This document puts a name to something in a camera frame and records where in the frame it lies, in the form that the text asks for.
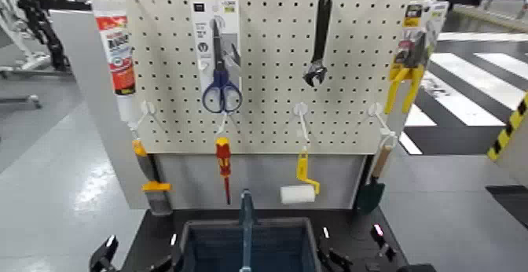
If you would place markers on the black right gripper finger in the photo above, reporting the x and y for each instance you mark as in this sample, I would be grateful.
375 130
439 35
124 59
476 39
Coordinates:
334 263
381 242

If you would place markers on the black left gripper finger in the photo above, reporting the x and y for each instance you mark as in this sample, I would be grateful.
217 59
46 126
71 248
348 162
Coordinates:
103 257
171 265

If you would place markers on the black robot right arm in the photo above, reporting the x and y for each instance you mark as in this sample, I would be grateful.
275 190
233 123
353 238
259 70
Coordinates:
416 268

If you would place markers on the grey tool yellow fittings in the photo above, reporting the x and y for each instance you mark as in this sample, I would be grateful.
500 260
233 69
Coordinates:
156 201

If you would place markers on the grey stand back panel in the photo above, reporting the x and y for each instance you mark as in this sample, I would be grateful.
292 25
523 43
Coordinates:
255 178

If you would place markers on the red yellow screwdriver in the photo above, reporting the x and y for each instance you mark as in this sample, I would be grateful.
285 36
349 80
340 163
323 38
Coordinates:
223 158

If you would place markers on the grey side panel board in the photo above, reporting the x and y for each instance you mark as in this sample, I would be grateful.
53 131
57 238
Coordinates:
95 133

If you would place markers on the white pegboard hook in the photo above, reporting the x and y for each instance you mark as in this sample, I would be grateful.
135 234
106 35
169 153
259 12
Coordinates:
300 109
376 109
147 107

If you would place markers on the black floor mat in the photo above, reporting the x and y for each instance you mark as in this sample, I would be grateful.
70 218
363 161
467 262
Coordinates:
511 205

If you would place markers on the cream perforated pegboard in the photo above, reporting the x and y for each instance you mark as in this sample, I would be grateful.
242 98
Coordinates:
272 135

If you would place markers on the yellow black hazard tape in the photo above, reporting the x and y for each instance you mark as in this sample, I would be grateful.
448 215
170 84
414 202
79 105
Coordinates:
507 129

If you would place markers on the white sealant tube red label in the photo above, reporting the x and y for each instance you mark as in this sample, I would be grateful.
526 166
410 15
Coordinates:
120 59

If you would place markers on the black adjustable wrench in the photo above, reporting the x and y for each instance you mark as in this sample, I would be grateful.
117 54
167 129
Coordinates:
321 30

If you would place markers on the pliers packaging card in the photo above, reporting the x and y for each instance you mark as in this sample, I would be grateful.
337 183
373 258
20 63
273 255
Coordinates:
435 15

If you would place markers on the white metal frame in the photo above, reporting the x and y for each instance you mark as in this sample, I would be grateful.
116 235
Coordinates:
24 59

